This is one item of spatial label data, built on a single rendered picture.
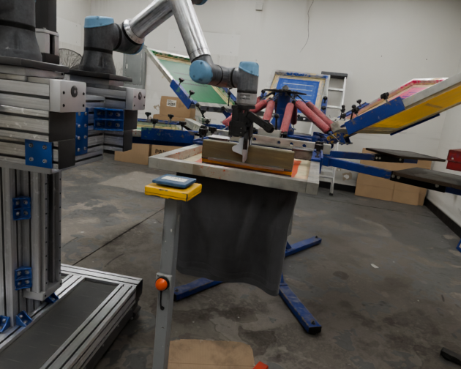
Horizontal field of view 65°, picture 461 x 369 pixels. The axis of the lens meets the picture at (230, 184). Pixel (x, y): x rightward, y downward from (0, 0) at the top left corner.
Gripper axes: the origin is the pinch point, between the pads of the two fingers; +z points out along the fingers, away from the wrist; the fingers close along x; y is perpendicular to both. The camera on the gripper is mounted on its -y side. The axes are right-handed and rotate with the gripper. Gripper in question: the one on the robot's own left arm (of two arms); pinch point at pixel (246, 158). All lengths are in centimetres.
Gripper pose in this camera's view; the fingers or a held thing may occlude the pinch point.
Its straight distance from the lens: 139.8
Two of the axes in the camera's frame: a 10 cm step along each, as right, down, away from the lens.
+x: -2.3, 2.0, -9.5
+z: -0.8, 9.7, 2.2
